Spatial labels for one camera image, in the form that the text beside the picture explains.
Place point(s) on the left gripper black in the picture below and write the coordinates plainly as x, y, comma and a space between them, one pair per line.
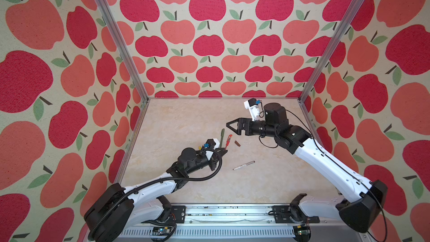
212, 163

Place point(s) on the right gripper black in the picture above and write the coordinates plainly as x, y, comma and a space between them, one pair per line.
241, 123

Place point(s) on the red pen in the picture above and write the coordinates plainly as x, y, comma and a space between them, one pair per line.
228, 141

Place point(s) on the green pen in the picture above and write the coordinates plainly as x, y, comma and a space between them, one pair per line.
222, 137

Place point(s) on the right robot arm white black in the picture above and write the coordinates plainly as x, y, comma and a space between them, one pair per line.
360, 201

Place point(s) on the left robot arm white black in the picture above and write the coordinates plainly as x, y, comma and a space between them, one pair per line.
121, 207

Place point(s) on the white pen right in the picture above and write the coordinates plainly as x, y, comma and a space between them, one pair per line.
244, 165

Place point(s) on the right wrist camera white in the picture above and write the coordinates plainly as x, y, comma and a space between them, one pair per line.
255, 108

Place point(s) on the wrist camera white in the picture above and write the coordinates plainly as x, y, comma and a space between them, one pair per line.
255, 108
209, 147

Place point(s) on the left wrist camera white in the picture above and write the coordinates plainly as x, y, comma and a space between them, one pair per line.
209, 147

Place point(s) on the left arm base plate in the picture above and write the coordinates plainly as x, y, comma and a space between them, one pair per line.
169, 216

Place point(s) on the aluminium frame rail front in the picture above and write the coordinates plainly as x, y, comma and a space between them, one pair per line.
239, 223

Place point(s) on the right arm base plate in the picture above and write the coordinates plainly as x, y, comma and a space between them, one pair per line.
291, 215

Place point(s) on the left aluminium frame post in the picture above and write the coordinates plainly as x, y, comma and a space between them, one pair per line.
122, 47

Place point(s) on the aluminium frame post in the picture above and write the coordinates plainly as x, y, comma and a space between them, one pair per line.
122, 47
344, 25

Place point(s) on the right aluminium frame post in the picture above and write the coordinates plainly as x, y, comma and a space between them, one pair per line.
344, 25

